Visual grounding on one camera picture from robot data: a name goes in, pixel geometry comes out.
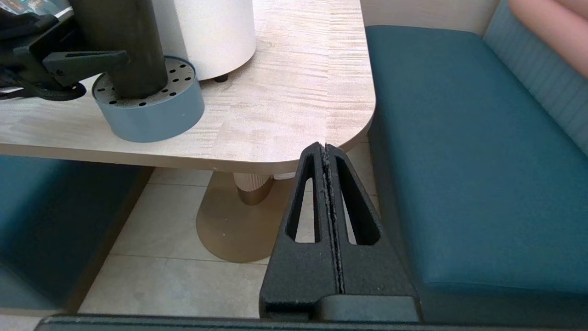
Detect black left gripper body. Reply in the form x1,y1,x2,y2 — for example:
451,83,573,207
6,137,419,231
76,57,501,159
0,11,88,102

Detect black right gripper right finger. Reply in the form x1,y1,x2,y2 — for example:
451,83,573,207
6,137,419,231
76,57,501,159
322,145,421,322

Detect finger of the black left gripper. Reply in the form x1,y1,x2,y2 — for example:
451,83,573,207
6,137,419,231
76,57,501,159
44,50,130,88

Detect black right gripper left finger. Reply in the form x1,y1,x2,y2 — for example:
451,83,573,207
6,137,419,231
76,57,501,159
260,143,343,320

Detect dark brown plastic cup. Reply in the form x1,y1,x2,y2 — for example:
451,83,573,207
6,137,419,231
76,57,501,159
69,0,168,99

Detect green snack packet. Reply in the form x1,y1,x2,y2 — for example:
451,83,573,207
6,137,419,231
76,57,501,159
0,0,72,15

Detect blue round perforated drip tray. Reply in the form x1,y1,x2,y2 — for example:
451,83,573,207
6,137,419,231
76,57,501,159
92,55,205,143

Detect large white water dispenser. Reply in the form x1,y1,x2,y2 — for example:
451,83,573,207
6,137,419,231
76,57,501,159
152,0,256,82

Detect teal sofa bench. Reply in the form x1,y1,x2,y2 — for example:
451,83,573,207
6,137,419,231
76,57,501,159
0,154,154,313
365,0,588,331

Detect pink bolster cushion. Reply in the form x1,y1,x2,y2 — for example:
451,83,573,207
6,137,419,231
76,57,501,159
508,0,588,79

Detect round table pedestal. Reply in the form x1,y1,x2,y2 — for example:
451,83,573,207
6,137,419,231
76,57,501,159
197,168,299,263

